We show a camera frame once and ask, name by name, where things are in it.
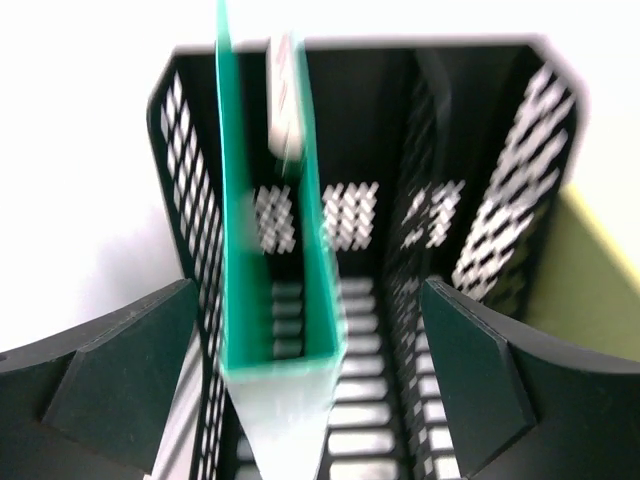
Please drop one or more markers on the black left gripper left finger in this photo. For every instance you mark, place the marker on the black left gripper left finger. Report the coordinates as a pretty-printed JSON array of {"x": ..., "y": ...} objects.
[{"x": 92, "y": 402}]

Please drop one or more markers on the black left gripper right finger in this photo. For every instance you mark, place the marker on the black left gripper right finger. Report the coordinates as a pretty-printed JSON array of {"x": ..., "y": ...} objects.
[{"x": 522, "y": 404}]

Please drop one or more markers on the olive green drawer cabinet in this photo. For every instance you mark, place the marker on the olive green drawer cabinet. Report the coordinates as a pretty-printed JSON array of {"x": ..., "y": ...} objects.
[{"x": 584, "y": 292}]

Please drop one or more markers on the green clip folder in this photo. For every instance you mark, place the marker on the green clip folder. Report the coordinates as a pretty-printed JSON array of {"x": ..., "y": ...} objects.
[{"x": 283, "y": 334}]

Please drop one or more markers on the black perforated file organizer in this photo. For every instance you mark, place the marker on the black perforated file organizer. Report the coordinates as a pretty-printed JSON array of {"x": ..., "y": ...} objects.
[{"x": 441, "y": 160}]

